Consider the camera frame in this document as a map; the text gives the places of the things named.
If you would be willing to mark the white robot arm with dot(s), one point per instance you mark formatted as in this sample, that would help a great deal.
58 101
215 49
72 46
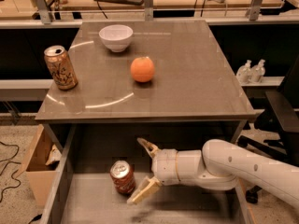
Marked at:
217 166

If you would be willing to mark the white ceramic bowl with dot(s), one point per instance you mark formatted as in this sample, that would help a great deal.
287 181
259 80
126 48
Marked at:
116 37

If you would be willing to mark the clear plastic bottle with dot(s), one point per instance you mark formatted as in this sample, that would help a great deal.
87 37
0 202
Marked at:
257 72
243 73

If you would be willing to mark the gold tea can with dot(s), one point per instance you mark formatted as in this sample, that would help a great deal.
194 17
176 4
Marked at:
60 67

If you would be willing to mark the grey counter cabinet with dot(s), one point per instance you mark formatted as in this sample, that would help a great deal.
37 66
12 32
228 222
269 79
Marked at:
172 85

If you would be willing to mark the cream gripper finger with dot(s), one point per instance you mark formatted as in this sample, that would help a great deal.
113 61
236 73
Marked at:
147 187
151 148

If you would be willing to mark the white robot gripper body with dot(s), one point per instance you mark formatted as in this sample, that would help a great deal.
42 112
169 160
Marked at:
164 166

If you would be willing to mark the metal railing frame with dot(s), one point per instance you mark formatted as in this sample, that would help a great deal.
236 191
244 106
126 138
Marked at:
75 12

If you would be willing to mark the orange fruit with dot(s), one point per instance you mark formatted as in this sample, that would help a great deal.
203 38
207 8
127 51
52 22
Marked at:
142 69

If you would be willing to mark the clear plastic bottle right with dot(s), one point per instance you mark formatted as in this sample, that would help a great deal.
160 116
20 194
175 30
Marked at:
257 72

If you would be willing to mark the black office chair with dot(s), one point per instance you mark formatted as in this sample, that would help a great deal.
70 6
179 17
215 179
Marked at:
280 117

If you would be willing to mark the cardboard box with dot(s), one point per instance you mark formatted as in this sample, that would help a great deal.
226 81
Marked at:
39 165

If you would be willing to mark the red coke can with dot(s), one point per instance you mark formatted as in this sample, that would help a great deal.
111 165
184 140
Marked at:
122 175

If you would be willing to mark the clear plastic bottle left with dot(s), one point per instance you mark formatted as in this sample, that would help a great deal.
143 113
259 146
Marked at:
243 73

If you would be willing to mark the grey open top drawer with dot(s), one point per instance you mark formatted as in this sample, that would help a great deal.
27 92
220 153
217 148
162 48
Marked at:
83 192

